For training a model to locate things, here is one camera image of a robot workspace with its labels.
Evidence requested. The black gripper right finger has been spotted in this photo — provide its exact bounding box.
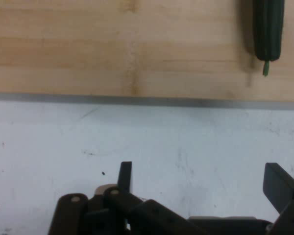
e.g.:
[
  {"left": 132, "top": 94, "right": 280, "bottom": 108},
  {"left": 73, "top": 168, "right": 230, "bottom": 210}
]
[{"left": 263, "top": 162, "right": 294, "bottom": 235}]

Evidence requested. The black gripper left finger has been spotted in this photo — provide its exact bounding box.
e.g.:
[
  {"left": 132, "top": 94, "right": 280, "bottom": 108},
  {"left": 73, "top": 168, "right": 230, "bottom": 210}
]
[{"left": 48, "top": 161, "right": 187, "bottom": 235}]

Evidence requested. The dark green cucumber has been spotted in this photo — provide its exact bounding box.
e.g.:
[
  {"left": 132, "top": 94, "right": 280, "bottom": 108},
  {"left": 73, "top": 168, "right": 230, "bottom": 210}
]
[{"left": 251, "top": 0, "right": 285, "bottom": 77}]

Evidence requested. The bamboo cutting board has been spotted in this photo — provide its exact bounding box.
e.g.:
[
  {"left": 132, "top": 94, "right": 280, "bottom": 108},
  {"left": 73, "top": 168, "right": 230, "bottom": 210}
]
[{"left": 0, "top": 0, "right": 294, "bottom": 110}]

